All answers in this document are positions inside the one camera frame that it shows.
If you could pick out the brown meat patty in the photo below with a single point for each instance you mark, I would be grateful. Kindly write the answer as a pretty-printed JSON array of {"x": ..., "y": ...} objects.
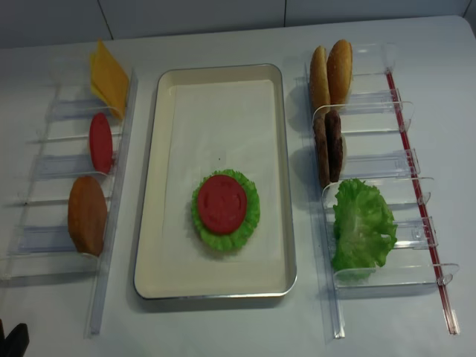
[
  {"x": 322, "y": 152},
  {"x": 334, "y": 144}
]

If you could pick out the tomato slice on tray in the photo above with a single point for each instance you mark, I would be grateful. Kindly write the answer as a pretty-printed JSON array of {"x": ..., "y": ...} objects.
[{"x": 222, "y": 204}]

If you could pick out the lettuce leaf on tray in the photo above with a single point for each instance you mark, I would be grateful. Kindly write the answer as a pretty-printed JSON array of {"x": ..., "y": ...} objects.
[{"x": 229, "y": 243}]

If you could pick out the lettuce leaf in rack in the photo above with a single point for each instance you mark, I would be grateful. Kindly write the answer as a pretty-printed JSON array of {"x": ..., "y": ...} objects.
[{"x": 364, "y": 227}]

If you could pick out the tomato slice in rack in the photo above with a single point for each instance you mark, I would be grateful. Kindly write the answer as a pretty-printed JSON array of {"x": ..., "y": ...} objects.
[{"x": 100, "y": 143}]

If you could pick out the yellow cheese slices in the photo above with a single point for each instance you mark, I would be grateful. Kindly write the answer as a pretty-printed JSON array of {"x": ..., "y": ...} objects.
[{"x": 108, "y": 80}]

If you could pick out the cream metal baking tray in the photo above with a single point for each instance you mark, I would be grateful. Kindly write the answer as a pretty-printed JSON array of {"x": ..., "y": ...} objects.
[{"x": 158, "y": 278}]

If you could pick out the white parchment paper sheet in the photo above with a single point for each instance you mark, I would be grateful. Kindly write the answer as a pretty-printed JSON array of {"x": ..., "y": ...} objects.
[{"x": 230, "y": 125}]

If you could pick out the left sesame bun half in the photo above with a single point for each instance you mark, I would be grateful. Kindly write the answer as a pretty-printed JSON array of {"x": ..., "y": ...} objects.
[{"x": 318, "y": 81}]

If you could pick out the sesame bun half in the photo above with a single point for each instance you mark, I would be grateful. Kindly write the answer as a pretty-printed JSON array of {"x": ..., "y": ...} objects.
[
  {"x": 340, "y": 71},
  {"x": 318, "y": 81}
]

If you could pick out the right clear acrylic rack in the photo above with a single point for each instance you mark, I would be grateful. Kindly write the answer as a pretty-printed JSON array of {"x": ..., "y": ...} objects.
[{"x": 374, "y": 131}]

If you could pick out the clear acrylic rack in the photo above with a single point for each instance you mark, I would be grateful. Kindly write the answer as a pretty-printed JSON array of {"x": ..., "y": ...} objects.
[
  {"x": 374, "y": 131},
  {"x": 39, "y": 247}
]

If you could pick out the brown bun in left rack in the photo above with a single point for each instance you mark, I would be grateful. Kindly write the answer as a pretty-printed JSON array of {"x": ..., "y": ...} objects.
[{"x": 87, "y": 214}]

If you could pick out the right sesame bun half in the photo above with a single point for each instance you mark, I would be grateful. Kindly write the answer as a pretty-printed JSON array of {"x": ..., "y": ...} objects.
[{"x": 340, "y": 71}]

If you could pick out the left clear acrylic rack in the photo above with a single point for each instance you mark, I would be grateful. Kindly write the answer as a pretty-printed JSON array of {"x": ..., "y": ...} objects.
[{"x": 39, "y": 247}]

